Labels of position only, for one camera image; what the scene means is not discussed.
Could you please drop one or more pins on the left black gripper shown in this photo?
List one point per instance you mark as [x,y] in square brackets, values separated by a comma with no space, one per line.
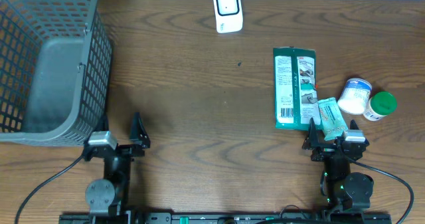
[138,145]

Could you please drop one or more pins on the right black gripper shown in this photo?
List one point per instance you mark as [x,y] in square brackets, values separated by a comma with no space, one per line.
[312,141]

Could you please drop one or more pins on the mint green wipes packet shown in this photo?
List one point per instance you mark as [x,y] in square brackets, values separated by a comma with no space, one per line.
[332,121]

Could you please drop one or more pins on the white tub with blue label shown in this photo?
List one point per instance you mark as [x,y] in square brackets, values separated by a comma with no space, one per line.
[355,95]

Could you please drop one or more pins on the green lid jar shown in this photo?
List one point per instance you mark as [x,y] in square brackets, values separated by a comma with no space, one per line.
[380,105]

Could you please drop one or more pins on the white green glove package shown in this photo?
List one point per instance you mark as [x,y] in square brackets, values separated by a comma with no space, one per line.
[296,98]

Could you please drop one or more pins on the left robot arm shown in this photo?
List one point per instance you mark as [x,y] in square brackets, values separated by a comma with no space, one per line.
[108,197]

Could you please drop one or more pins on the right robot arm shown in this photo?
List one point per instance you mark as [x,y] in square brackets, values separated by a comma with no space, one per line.
[347,191]

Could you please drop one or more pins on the white barcode scanner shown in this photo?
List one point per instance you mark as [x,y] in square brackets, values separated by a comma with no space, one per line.
[228,16]

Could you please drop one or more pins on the grey plastic mesh basket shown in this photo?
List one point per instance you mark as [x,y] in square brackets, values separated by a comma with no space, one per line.
[55,68]

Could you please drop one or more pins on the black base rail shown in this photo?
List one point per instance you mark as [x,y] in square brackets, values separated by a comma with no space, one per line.
[237,218]

